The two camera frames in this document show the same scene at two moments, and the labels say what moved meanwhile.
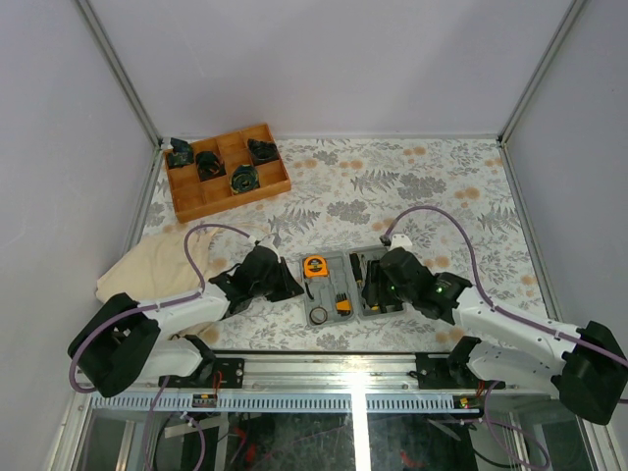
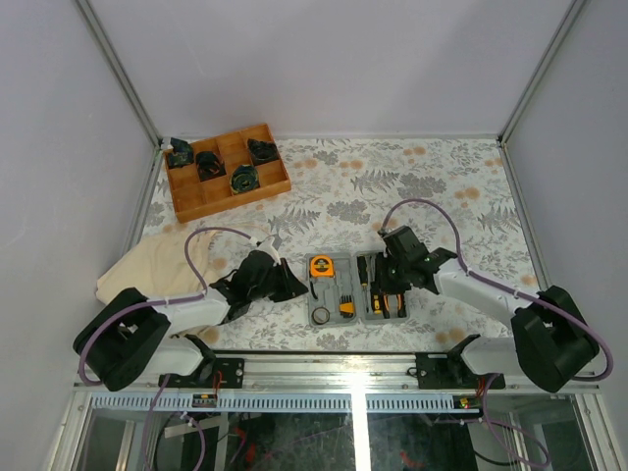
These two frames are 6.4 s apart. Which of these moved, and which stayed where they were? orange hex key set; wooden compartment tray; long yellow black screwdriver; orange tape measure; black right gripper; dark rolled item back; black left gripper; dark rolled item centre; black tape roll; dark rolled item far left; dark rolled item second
Moved: long yellow black screwdriver; black right gripper; orange hex key set; orange tape measure
Stayed: dark rolled item back; black tape roll; dark rolled item far left; wooden compartment tray; dark rolled item centre; black left gripper; dark rolled item second
